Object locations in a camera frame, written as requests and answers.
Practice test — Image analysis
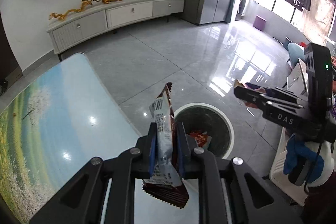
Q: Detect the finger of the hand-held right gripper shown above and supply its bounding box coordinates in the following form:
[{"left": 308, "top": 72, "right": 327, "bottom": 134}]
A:
[
  {"left": 233, "top": 86, "right": 303, "bottom": 111},
  {"left": 259, "top": 87, "right": 308, "bottom": 106}
]

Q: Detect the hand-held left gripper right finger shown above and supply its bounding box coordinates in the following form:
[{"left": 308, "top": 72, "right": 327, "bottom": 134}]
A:
[{"left": 175, "top": 122, "right": 305, "bottom": 224}]

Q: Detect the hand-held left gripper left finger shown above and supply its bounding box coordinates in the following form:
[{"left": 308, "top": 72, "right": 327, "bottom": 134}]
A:
[{"left": 30, "top": 122, "right": 158, "bottom": 224}]

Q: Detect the purple wrapper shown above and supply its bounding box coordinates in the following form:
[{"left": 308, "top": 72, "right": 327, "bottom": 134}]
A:
[{"left": 235, "top": 79, "right": 266, "bottom": 109}]

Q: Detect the brown snack wrapper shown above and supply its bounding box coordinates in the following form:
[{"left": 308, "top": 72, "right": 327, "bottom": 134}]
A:
[{"left": 142, "top": 82, "right": 190, "bottom": 209}]

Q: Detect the red snack wrapper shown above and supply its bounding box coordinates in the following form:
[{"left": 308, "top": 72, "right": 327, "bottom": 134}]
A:
[{"left": 188, "top": 130, "right": 214, "bottom": 148}]

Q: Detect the white trash bin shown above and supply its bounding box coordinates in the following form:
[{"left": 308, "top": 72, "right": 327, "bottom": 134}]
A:
[{"left": 173, "top": 103, "right": 235, "bottom": 192}]

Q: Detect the person's right forearm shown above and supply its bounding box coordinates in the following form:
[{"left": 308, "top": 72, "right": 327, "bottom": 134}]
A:
[{"left": 302, "top": 169, "right": 336, "bottom": 219}]

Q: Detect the person's right hand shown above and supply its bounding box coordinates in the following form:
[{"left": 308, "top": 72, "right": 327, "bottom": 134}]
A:
[{"left": 283, "top": 135, "right": 325, "bottom": 184}]

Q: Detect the white desk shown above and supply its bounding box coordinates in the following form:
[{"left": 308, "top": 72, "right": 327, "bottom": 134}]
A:
[{"left": 286, "top": 57, "right": 310, "bottom": 96}]

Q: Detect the blue chair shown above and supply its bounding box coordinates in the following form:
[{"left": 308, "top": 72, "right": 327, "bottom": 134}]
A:
[{"left": 287, "top": 42, "right": 306, "bottom": 63}]

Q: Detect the beige hanging cloth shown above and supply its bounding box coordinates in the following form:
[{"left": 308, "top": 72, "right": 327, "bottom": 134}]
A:
[{"left": 302, "top": 0, "right": 336, "bottom": 41}]

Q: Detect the purple stool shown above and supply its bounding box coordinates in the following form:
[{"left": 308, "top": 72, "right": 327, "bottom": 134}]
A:
[{"left": 253, "top": 15, "right": 267, "bottom": 31}]

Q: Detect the white television stand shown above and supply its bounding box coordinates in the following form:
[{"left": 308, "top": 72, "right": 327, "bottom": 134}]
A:
[{"left": 46, "top": 0, "right": 185, "bottom": 61}]

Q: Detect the golden dragon figurine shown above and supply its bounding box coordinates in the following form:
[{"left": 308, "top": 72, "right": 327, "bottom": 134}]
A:
[{"left": 49, "top": 0, "right": 93, "bottom": 22}]

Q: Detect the dark brown door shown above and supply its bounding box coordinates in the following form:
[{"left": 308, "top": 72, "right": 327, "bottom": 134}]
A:
[{"left": 0, "top": 22, "right": 23, "bottom": 83}]

